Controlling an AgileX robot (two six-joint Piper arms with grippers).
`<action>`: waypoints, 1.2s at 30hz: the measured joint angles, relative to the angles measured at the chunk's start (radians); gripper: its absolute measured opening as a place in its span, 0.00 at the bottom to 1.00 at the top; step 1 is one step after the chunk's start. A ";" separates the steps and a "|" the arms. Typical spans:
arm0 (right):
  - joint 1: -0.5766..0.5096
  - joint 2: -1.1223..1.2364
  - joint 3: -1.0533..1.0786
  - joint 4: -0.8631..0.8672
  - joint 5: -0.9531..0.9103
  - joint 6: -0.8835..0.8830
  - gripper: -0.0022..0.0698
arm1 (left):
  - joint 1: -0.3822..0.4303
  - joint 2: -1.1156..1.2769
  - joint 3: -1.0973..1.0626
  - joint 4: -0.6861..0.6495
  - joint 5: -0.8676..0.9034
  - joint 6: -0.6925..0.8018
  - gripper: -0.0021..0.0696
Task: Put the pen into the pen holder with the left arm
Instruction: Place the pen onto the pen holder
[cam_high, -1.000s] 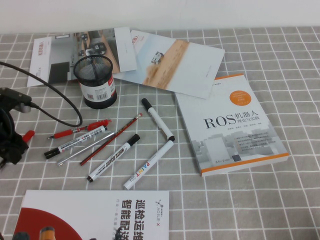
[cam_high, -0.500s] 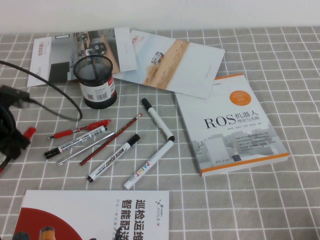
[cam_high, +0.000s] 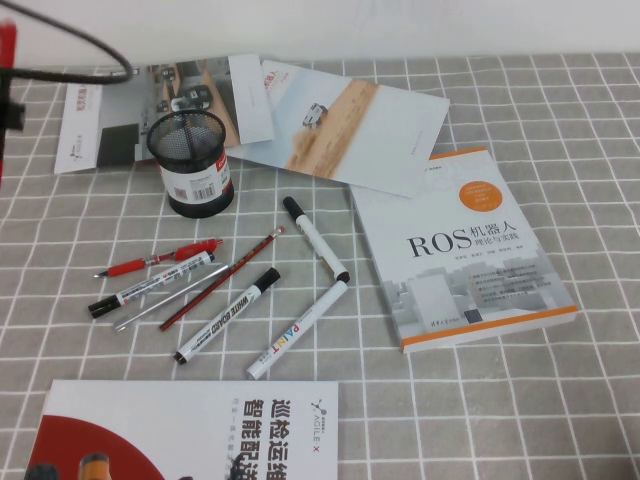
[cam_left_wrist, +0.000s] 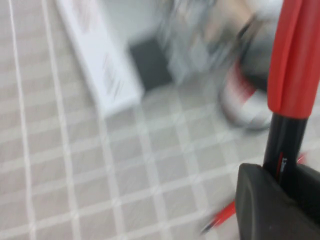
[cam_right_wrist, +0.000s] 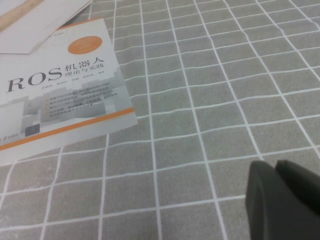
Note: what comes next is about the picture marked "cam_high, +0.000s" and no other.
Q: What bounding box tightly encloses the silver pen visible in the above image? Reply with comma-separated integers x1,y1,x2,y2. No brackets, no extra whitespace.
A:
113,263,234,333

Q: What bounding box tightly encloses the red black marker pen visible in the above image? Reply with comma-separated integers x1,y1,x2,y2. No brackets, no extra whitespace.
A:
0,18,19,187

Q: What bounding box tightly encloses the white paint marker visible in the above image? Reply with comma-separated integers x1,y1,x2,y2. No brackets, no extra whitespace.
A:
245,280,349,380

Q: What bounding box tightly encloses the white orange ROS book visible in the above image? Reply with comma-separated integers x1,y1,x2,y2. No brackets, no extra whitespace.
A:
348,146,579,356

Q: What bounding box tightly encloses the desert photo brochure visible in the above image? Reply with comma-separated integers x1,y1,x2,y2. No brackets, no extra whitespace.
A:
231,59,451,199

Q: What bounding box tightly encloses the white board marker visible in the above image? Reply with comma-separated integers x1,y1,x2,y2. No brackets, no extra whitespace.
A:
173,266,282,366

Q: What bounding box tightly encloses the black camera cable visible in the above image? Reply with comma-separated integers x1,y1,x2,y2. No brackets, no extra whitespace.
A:
0,0,138,85

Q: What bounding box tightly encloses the red black striped pencil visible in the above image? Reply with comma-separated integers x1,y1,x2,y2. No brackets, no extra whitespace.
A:
158,225,287,333

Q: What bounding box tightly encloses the office photo brochure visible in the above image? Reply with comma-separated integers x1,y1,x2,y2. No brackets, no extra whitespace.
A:
53,54,278,175

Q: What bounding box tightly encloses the red gel pen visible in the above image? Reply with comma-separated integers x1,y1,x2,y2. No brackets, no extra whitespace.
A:
93,237,225,280

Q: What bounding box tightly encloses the red white AgileX brochure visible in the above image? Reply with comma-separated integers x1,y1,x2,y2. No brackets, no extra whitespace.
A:
24,378,341,480

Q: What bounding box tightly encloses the small white black-capped pen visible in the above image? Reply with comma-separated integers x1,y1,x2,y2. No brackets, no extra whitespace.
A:
282,195,352,284

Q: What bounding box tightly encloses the black mesh pen holder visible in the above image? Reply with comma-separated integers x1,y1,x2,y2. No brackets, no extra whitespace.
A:
147,110,236,219

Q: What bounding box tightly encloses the black capped labelled marker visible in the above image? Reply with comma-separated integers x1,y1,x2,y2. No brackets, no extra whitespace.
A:
87,250,217,320

